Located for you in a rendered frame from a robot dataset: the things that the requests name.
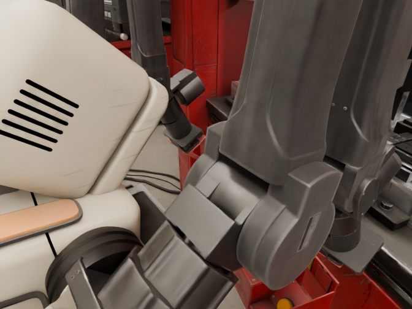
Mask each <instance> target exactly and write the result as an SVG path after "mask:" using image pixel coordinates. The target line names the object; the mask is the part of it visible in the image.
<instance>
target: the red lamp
mask: <svg viewBox="0 0 412 309"><path fill-rule="evenodd" d="M315 278H316V279H317V280H318V281H319V283H320V284H321V285H322V287H323V288H324V289H325V290H326V292H327V291H328V289H329V286H330V283H331V281H332V280H331V279H330V277H329V276H328V275H327V273H326V272H325V271H324V270H323V269H322V268H321V266H320V265H319V264H318V266H317V269H316V272H315Z"/></svg>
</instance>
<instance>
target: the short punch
mask: <svg viewBox="0 0 412 309"><path fill-rule="evenodd" d="M409 93H410V91H405V92H401V93H398V92H396V94H395V98H394V104H393V108H392V116H391V127H392V128H394V126H395V122H396V121H398V120H399V119H400V116H401V114H402V111H403V108H404V106H405V103H406V100H407V98H408V95H409Z"/></svg>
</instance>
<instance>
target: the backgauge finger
mask: <svg viewBox="0 0 412 309"><path fill-rule="evenodd" d="M393 132H394V133H396V134H397V135H393V136H390V137H389V138H388V141H387V143H388V144H391V145H397V144H400V143H405V142H409V141H412V118H407V119H404V120H403V121H398V122H397V123H396V125H395V128H394V131H393Z"/></svg>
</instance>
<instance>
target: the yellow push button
mask: <svg viewBox="0 0 412 309"><path fill-rule="evenodd" d="M292 307H293V306H292V303H291V302H290V301H289V300H288V299H280V300H279V301H278V303H277V309H290V308H292Z"/></svg>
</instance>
